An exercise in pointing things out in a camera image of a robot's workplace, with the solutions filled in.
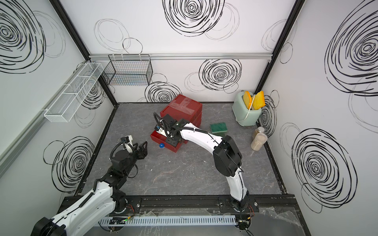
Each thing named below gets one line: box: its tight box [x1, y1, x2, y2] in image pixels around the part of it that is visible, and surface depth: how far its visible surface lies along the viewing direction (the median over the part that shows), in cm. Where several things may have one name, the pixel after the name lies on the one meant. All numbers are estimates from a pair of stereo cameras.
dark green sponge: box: [209, 122, 228, 134], surface depth 107 cm
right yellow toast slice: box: [252, 90, 266, 111], surface depth 97 cm
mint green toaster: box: [232, 90, 262, 127], surface depth 99 cm
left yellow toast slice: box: [243, 90, 252, 110], surface depth 96 cm
